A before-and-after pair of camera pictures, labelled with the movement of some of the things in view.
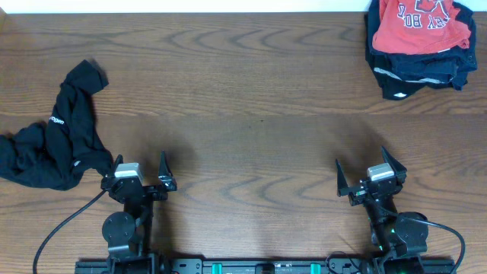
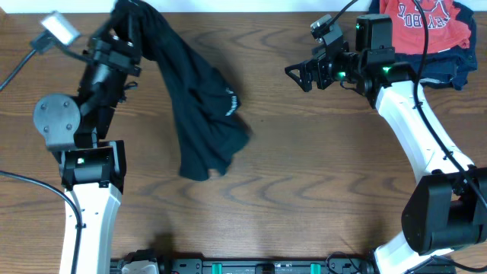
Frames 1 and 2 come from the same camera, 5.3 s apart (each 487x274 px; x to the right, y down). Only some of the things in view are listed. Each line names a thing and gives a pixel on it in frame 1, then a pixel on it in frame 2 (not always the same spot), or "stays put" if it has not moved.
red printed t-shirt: (419, 27) stays put
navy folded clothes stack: (399, 74) stays put
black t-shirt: (52, 154) -> (206, 113)
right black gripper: (401, 170) -> (319, 63)
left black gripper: (167, 181) -> (125, 58)
